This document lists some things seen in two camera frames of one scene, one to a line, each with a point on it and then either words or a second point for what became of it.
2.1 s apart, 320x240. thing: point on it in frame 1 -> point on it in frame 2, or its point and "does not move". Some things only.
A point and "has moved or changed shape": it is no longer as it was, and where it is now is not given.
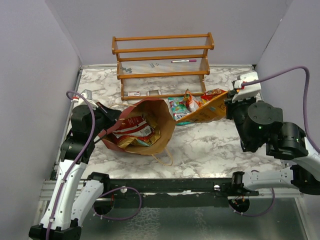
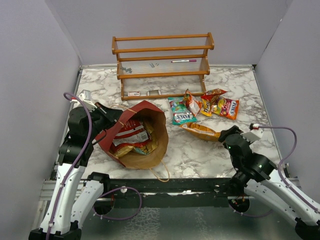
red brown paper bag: [143, 126] has moved or changed shape
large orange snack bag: [214, 110] -> [201, 132]
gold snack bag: [148, 141] -> [142, 150]
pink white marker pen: [184, 61] does not move
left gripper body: [103, 119] does not move
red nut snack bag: [211, 93] does not move
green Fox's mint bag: [179, 108] does not move
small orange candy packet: [192, 104] does not move
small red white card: [134, 93] does not move
